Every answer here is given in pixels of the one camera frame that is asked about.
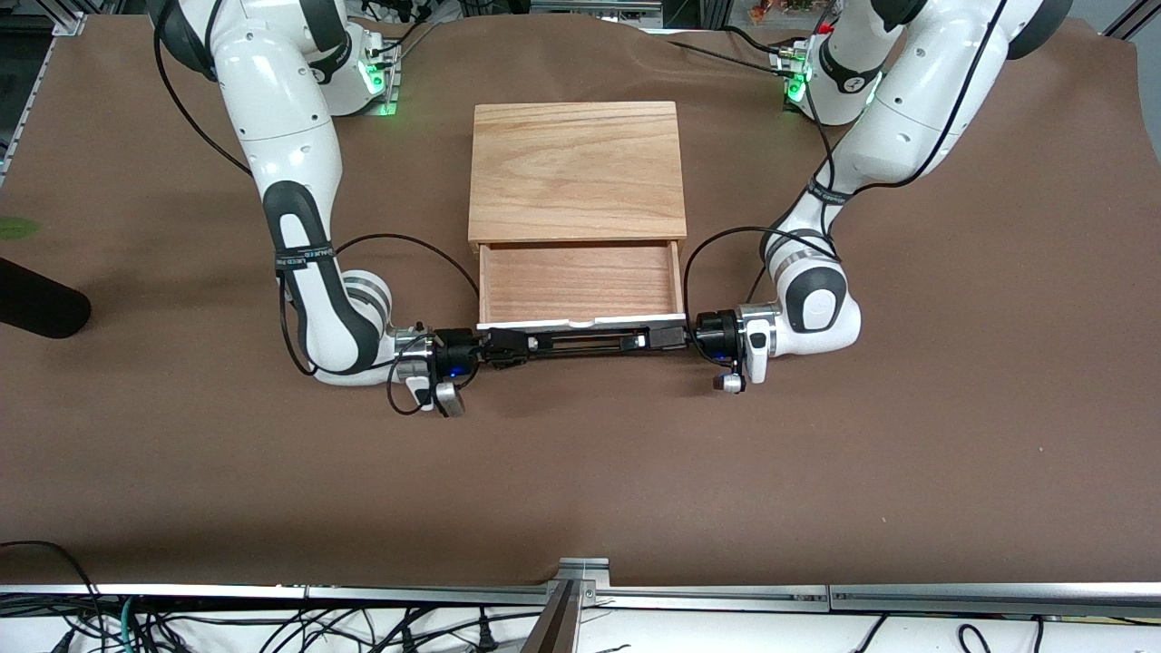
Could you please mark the aluminium frame rail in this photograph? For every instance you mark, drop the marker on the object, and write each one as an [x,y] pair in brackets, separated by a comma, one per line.
[998,599]
[707,597]

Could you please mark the green leaf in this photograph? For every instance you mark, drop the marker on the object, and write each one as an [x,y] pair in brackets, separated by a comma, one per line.
[16,227]

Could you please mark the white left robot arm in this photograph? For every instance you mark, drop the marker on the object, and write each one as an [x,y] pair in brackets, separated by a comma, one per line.
[907,109]

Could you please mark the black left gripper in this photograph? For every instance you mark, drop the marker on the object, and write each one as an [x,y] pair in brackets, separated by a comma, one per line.
[716,330]

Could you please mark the black rounded object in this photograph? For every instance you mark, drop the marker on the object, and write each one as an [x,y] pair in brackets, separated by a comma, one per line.
[41,304]

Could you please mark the brown table cover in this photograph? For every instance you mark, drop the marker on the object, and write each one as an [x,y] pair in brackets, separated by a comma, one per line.
[580,472]

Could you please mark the aluminium strut profile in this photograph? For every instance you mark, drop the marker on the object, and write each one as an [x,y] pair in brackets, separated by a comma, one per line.
[553,630]

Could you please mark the wooden drawer cabinet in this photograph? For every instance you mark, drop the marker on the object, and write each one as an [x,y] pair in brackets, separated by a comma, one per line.
[576,172]

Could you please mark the aluminium corner bracket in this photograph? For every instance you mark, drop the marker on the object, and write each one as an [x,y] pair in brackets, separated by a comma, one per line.
[582,571]

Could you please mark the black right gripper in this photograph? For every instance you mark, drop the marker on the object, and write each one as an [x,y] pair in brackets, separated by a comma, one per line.
[456,353]

